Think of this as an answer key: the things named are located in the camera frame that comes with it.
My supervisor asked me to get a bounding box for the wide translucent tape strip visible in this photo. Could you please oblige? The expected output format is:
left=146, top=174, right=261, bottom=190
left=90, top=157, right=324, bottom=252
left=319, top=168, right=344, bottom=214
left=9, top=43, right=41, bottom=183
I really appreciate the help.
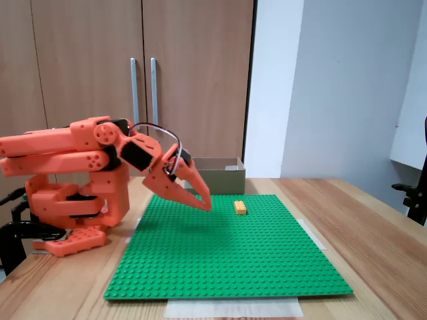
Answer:
left=164, top=297, right=304, bottom=319

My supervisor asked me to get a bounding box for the black power cable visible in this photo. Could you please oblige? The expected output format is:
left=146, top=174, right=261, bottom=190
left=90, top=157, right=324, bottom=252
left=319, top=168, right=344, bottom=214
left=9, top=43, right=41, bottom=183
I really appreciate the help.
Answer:
left=0, top=188, right=27, bottom=207
left=10, top=201, right=33, bottom=223

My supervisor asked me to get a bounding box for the black chair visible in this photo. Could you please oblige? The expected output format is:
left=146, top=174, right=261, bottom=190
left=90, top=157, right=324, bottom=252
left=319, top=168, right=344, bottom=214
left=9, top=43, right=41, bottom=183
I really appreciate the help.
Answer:
left=391, top=116, right=427, bottom=228

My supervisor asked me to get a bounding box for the gripper motor cable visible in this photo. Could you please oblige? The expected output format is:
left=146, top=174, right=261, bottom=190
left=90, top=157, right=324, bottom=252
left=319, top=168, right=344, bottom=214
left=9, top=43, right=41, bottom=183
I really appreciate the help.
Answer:
left=127, top=122, right=185, bottom=176

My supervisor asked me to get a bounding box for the white board panel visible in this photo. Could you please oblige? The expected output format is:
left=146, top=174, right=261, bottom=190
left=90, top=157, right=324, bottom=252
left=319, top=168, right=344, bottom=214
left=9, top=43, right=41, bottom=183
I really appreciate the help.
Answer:
left=389, top=0, right=427, bottom=171

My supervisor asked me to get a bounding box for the black table clamp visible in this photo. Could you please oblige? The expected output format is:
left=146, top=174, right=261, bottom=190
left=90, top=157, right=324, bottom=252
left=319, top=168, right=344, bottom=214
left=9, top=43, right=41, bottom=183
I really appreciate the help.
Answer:
left=0, top=219, right=68, bottom=277

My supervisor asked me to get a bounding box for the small translucent tape strip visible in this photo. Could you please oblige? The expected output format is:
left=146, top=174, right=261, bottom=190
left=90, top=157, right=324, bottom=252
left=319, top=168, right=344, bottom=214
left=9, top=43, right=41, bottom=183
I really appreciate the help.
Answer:
left=124, top=217, right=143, bottom=245

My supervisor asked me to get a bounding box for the brown wooden cabinet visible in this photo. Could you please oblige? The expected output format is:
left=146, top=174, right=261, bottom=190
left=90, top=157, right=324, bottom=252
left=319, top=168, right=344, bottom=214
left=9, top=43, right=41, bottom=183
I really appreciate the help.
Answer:
left=0, top=0, right=258, bottom=214

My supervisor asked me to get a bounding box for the cardboard box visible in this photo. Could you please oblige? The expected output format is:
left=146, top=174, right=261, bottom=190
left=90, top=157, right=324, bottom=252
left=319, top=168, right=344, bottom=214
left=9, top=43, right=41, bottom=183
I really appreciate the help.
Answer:
left=182, top=157, right=247, bottom=196

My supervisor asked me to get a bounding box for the narrow translucent tape strip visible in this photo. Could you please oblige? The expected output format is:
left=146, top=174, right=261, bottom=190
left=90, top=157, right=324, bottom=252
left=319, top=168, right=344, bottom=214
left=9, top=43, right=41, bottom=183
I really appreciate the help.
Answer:
left=296, top=218, right=328, bottom=252

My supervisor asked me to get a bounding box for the metal cabinet handle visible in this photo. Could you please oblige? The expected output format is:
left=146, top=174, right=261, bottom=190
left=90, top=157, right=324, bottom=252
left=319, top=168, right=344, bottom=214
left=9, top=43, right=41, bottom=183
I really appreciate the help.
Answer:
left=149, top=57, right=159, bottom=127
left=129, top=57, right=141, bottom=126

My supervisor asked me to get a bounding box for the green lego baseplate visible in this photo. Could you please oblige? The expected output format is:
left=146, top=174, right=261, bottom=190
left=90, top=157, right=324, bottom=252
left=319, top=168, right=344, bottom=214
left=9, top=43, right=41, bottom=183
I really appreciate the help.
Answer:
left=103, top=194, right=354, bottom=301

